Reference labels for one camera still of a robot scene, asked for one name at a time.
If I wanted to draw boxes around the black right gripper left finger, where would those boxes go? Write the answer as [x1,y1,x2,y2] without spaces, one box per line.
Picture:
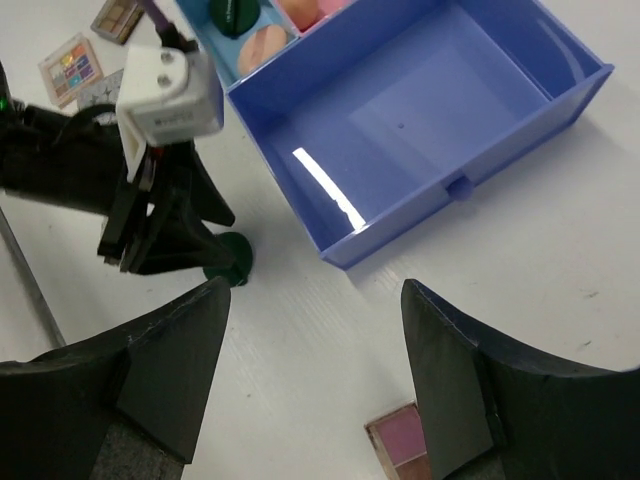
[1,278,231,465]

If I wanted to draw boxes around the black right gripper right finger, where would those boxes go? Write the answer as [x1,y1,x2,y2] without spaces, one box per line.
[401,279,639,479]

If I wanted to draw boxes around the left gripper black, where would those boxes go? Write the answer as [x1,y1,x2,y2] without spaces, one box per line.
[97,140,235,275]

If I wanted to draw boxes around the green puff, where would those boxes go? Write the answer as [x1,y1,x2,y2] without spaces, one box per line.
[203,232,254,287]
[208,0,261,38]

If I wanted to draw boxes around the peach round puff with ribbon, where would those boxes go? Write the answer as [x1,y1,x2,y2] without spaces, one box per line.
[237,24,288,76]

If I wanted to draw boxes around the orange teardrop sponge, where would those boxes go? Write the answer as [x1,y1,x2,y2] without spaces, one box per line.
[278,0,320,31]

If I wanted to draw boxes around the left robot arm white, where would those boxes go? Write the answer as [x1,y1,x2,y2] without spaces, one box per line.
[1,80,252,286]

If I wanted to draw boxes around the three-colour blush palette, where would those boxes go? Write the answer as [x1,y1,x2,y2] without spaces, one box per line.
[365,402,432,480]

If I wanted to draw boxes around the silver eyeshadow palette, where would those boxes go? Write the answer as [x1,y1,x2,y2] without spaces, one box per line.
[76,69,124,126]

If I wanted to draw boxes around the light blue plastic bin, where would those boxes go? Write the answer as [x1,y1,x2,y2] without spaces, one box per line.
[176,0,300,90]

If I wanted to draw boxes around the colourful eyeshadow palette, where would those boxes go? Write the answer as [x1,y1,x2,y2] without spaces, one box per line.
[38,34,103,109]

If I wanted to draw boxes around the brown eyeshadow palette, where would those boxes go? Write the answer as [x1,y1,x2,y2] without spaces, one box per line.
[91,0,144,45]

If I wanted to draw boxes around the purple plastic bin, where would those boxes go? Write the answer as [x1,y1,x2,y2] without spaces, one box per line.
[229,1,613,269]

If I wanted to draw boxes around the pink plastic bin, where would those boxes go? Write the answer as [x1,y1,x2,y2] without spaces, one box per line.
[275,0,352,33]

